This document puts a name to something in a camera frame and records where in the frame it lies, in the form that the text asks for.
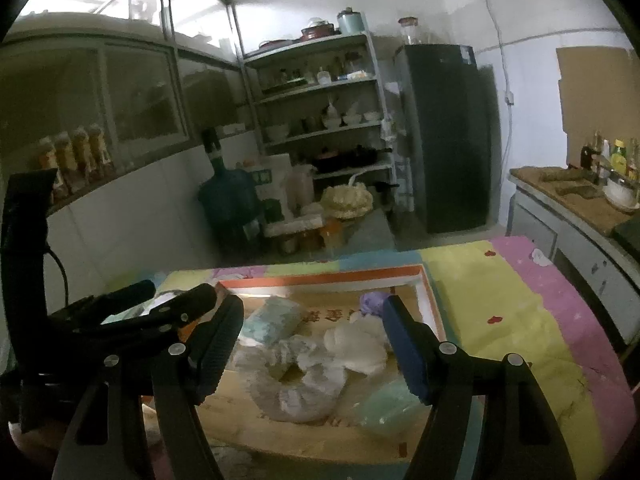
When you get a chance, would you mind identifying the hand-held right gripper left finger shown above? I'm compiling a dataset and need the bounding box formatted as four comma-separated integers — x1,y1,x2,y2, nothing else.
52,295,245,480

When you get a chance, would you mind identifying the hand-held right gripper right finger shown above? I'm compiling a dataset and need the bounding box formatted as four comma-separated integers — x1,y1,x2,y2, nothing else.
381,294,574,480

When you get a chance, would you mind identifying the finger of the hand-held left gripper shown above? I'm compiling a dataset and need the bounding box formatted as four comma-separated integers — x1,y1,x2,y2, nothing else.
66,279,158,330
80,283,219,357

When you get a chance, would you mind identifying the white plush toy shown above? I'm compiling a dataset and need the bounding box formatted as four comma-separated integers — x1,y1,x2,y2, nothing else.
322,316,397,377

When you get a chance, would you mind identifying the purple soft toy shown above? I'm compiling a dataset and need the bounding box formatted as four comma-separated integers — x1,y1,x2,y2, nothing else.
359,291,390,317

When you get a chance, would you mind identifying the teal patterned tissue packet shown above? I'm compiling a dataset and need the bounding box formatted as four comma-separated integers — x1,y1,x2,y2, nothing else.
239,297,303,347

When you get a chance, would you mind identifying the mint green plastic packet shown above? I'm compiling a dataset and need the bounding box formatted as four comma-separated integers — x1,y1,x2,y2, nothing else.
352,376,432,437

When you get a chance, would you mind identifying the white cloth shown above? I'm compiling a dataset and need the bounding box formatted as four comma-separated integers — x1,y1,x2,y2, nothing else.
233,334,352,425

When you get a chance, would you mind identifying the orange rimmed cardboard box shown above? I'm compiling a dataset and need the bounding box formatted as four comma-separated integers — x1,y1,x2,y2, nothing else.
197,264,448,462

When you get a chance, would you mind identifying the colourful printed blanket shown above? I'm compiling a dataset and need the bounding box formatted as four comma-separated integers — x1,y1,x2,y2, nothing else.
112,239,635,480

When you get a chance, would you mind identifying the blue water jug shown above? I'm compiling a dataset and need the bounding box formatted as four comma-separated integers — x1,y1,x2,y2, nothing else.
197,160,264,242

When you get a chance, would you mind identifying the white plastic bucket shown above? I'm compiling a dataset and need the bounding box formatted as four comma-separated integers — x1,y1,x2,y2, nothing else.
286,163,317,212

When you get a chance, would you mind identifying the black water pump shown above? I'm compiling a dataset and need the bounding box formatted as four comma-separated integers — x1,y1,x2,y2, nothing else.
200,127,224,162

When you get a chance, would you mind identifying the pale yellow lumpy bundle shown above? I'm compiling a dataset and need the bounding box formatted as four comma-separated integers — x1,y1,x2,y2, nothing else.
319,184,376,221

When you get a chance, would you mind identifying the kitchen counter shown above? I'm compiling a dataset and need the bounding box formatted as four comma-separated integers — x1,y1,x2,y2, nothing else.
506,164,640,353

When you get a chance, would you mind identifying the sliding glass window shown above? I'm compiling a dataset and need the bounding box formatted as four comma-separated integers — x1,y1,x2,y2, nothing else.
0,34,242,203

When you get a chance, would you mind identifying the black frying pan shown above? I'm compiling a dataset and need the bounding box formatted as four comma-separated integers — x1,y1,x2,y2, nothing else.
314,145,394,174

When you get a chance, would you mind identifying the dark refrigerator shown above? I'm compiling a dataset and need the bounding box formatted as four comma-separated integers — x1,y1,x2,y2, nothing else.
394,43,502,236

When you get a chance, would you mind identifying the metal shelf rack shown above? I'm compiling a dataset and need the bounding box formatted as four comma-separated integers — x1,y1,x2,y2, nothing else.
239,30,402,213

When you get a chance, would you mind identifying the black stove top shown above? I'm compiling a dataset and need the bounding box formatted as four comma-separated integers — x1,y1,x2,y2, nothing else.
612,219,640,247

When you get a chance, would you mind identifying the white bowl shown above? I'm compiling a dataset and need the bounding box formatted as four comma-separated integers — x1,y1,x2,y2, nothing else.
603,179,640,211

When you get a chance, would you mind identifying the yellow green bottle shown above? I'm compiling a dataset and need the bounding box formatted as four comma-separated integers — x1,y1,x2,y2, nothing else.
610,139,629,177

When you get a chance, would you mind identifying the red pot with lid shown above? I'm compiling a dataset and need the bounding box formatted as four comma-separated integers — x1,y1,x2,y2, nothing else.
299,17,337,42

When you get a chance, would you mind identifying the glass jar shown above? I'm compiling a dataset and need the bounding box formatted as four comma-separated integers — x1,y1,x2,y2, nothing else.
398,16,421,46

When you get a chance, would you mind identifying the light blue pot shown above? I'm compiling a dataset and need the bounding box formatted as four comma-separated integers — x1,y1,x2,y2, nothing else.
337,7,370,36

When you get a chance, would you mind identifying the black cable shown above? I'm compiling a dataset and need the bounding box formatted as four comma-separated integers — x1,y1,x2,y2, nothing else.
44,246,69,312

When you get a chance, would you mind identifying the cardboard wall sheet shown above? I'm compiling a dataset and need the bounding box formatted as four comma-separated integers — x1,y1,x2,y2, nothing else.
555,45,640,172

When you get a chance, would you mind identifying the white wall cable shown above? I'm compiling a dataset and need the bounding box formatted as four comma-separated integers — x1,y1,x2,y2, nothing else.
469,0,517,162

